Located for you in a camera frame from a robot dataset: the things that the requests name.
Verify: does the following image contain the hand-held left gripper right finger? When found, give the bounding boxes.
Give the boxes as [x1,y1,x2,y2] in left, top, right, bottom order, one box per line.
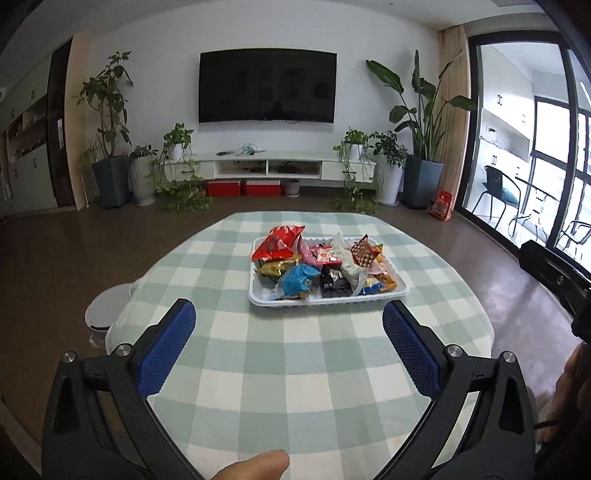
[374,300,539,480]

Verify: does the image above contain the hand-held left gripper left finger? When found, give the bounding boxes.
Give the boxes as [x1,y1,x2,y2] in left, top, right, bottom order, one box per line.
[41,298,218,480]

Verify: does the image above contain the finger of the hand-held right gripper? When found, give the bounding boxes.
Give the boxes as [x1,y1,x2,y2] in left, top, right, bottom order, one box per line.
[518,239,591,319]

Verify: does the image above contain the blue and yellow snack packet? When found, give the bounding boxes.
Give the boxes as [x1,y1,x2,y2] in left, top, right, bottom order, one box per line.
[358,277,393,296]

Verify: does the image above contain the small orange yellow snack packet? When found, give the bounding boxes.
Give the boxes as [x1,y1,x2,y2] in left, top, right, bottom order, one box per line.
[372,244,399,291]

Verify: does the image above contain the long white grey snack packet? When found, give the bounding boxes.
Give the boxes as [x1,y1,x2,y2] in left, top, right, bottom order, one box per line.
[330,233,370,296]

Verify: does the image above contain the white plastic tray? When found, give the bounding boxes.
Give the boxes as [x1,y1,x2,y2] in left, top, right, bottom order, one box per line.
[248,235,410,308]

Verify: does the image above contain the black snack packet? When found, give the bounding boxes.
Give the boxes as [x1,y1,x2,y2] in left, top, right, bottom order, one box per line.
[320,264,354,297]

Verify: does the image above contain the red patterned snack packet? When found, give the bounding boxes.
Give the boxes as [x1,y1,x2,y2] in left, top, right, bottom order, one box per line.
[348,234,384,268]

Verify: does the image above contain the small strawberry print packet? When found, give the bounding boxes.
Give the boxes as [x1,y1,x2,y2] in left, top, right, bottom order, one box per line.
[309,244,345,266]

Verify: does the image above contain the gold snack packet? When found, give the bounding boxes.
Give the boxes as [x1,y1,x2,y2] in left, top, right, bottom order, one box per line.
[255,259,298,282]

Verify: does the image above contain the light blue snack packet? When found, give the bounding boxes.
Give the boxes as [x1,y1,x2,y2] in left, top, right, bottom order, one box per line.
[269,264,321,301]

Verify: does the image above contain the pink cartoon snack packet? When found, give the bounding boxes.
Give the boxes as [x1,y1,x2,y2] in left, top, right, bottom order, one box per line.
[298,237,324,268]

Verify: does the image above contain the person's right hand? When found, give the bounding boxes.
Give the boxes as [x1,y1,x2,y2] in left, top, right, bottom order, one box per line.
[551,344,591,444]

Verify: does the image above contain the person's left hand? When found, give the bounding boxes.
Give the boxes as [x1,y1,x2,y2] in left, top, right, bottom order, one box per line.
[213,450,291,480]

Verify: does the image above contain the black metal balcony chair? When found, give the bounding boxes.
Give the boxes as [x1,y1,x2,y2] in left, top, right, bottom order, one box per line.
[556,220,591,252]

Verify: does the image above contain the black balcony table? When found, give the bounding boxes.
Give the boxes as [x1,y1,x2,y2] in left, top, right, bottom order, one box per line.
[508,178,561,241]

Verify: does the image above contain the black chair with teal cushion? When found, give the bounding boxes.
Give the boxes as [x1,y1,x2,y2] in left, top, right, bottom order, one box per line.
[472,165,522,229]

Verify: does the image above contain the red bag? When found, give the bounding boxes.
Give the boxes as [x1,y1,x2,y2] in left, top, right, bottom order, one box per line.
[430,190,454,221]

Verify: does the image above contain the broad leaf plant grey pot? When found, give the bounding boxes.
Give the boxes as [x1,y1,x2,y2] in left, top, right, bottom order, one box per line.
[366,50,477,209]

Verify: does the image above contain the bushy plant tall white pot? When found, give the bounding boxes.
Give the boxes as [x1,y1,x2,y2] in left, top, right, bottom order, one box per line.
[369,130,408,207]

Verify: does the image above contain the plant in white ribbed pot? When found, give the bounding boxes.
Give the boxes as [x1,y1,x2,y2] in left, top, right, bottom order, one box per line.
[128,144,158,206]

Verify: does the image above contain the red storage box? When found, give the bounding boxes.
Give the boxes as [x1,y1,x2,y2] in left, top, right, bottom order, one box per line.
[245,179,282,197]
[205,180,242,198]

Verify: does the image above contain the tall leafy tree grey pot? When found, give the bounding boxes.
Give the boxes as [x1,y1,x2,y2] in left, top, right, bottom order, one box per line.
[76,51,134,208]

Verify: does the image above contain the trailing pothos in white pot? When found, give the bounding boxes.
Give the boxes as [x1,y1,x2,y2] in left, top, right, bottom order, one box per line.
[154,122,213,214]
[332,128,377,215]

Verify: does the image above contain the black framed glass sliding door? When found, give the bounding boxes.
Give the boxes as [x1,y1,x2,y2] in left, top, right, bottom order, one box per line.
[457,32,591,278]

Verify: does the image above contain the white television console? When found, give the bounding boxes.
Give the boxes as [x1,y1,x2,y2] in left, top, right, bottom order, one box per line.
[161,150,379,183]

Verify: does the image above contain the beige curtain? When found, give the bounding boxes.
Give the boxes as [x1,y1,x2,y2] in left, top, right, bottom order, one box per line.
[436,25,469,204]

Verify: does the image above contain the dark wooden panel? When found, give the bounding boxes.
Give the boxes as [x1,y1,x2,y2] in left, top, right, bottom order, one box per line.
[46,37,77,208]

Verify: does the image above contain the white wall cabinet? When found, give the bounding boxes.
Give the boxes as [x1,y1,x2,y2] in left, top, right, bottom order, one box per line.
[0,46,61,217]

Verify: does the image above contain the black wall television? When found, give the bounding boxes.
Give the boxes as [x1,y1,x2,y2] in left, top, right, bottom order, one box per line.
[198,48,338,124]

